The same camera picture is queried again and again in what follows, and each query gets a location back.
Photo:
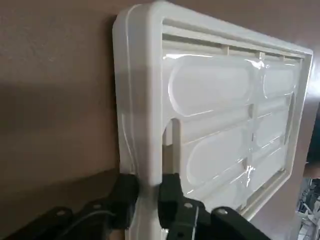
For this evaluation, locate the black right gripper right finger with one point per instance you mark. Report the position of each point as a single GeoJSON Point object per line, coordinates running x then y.
{"type": "Point", "coordinates": [170, 195]}

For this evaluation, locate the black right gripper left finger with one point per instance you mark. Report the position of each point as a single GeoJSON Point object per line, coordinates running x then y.
{"type": "Point", "coordinates": [120, 195]}

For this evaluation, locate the white folding storage box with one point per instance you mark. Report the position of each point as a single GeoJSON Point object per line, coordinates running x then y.
{"type": "Point", "coordinates": [212, 87]}

